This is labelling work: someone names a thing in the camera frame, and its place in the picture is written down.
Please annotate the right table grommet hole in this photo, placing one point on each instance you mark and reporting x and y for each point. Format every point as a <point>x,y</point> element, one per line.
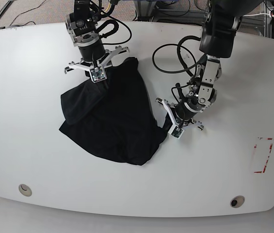
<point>237,201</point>

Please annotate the gripper body white-black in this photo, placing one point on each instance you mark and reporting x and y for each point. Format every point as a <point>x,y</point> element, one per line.
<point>95,59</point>
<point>180,116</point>

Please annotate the table grommet hole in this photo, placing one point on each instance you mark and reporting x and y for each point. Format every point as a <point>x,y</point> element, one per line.
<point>25,190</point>
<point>237,201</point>

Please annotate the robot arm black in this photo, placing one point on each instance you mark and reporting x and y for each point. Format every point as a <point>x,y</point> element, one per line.
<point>222,20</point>
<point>87,26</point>

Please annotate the left table grommet hole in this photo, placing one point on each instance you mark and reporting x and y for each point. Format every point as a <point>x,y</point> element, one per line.
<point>25,190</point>

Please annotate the red tape rectangle marking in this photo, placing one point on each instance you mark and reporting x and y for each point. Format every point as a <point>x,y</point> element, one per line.
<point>261,154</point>

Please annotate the black t-shirt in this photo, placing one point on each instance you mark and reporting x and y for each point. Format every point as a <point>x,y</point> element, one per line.
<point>113,120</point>

